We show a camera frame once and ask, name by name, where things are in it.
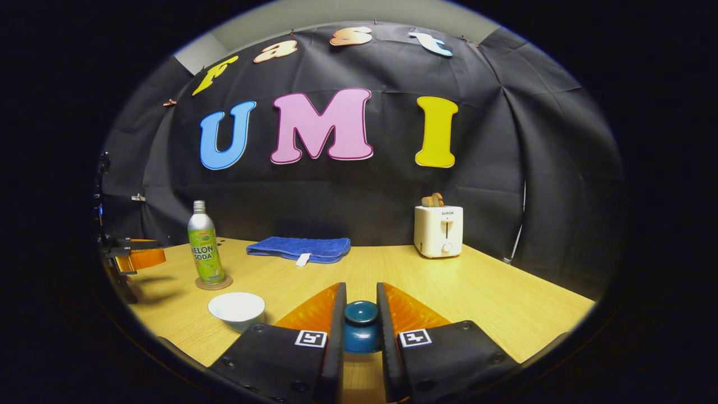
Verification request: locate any black backdrop cloth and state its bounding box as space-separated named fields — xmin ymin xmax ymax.
xmin=101 ymin=21 xmax=626 ymax=304

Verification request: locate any white toaster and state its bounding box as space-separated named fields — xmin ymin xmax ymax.
xmin=414 ymin=205 xmax=464 ymax=259

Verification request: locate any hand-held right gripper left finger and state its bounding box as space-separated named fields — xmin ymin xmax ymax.
xmin=208 ymin=281 xmax=348 ymax=404

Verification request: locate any white cable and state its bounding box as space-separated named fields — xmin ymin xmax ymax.
xmin=503 ymin=180 xmax=528 ymax=264

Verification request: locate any round brown coaster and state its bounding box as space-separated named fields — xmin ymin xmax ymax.
xmin=195 ymin=274 xmax=234 ymax=291

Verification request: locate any blue folded towel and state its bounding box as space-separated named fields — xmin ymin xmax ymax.
xmin=246 ymin=236 xmax=352 ymax=267

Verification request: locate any teal teacup lid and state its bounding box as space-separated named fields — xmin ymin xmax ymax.
xmin=343 ymin=301 xmax=382 ymax=354

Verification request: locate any white teacup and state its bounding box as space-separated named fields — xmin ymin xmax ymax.
xmin=208 ymin=292 xmax=266 ymax=333

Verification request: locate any silver green water bottle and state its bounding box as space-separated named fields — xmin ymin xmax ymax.
xmin=187 ymin=200 xmax=225 ymax=286

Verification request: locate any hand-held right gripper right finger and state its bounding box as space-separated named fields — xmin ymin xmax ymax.
xmin=375 ymin=281 xmax=521 ymax=404

